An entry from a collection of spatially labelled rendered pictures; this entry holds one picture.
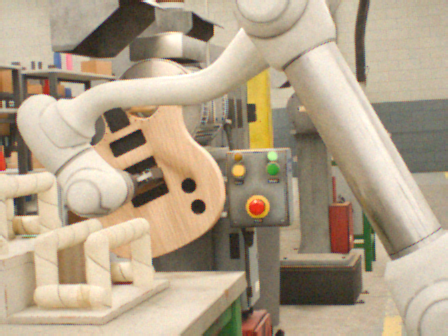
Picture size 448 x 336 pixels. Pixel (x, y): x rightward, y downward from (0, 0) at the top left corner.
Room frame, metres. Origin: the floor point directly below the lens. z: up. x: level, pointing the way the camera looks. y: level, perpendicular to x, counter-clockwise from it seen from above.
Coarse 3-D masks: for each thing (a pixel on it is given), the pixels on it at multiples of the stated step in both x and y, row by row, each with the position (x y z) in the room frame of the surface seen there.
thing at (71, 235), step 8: (80, 224) 1.38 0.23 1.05; (88, 224) 1.40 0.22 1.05; (96, 224) 1.42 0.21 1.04; (48, 232) 1.28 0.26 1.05; (56, 232) 1.30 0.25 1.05; (64, 232) 1.31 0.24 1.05; (72, 232) 1.33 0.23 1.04; (80, 232) 1.36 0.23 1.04; (88, 232) 1.38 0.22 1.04; (40, 240) 1.26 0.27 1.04; (48, 240) 1.27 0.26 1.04; (56, 240) 1.28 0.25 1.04; (64, 240) 1.30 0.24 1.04; (72, 240) 1.33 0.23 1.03; (80, 240) 1.36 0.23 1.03; (56, 248) 1.28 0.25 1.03
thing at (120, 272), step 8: (112, 264) 1.43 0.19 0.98; (120, 264) 1.43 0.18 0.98; (128, 264) 1.43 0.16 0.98; (112, 272) 1.43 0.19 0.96; (120, 272) 1.42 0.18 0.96; (128, 272) 1.42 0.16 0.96; (152, 272) 1.42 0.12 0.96; (112, 280) 1.43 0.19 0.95; (120, 280) 1.43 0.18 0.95; (128, 280) 1.42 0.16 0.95
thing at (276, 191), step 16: (256, 160) 2.27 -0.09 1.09; (272, 160) 2.26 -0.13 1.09; (288, 160) 2.28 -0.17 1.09; (256, 176) 2.27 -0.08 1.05; (272, 176) 2.26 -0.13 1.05; (288, 176) 2.28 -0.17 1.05; (240, 192) 2.28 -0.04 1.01; (256, 192) 2.27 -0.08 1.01; (272, 192) 2.26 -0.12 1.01; (288, 192) 2.26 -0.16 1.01; (240, 208) 2.28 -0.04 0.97; (272, 208) 2.26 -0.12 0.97; (288, 208) 2.26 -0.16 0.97; (240, 224) 2.28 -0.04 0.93; (256, 224) 2.27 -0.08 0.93; (272, 224) 2.26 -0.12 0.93; (288, 224) 2.26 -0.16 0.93
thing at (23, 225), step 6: (18, 216) 1.49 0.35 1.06; (24, 216) 1.48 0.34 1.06; (30, 216) 1.48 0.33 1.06; (36, 216) 1.48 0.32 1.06; (18, 222) 1.47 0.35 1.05; (24, 222) 1.47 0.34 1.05; (30, 222) 1.47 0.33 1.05; (36, 222) 1.46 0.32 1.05; (60, 222) 1.47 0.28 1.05; (18, 228) 1.47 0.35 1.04; (24, 228) 1.47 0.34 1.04; (30, 228) 1.47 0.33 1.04; (36, 228) 1.46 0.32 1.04; (18, 234) 1.48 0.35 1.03; (24, 234) 1.48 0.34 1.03; (30, 234) 1.47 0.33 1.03; (36, 234) 1.47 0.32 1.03
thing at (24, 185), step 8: (24, 176) 1.38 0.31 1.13; (32, 176) 1.40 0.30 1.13; (40, 176) 1.42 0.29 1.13; (48, 176) 1.44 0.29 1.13; (0, 184) 1.29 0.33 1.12; (8, 184) 1.31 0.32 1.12; (16, 184) 1.33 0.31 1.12; (24, 184) 1.36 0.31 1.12; (32, 184) 1.38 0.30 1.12; (40, 184) 1.41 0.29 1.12; (48, 184) 1.43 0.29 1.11; (8, 192) 1.31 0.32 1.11; (16, 192) 1.33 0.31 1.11; (24, 192) 1.36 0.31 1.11; (32, 192) 1.39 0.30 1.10; (40, 192) 1.43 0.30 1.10
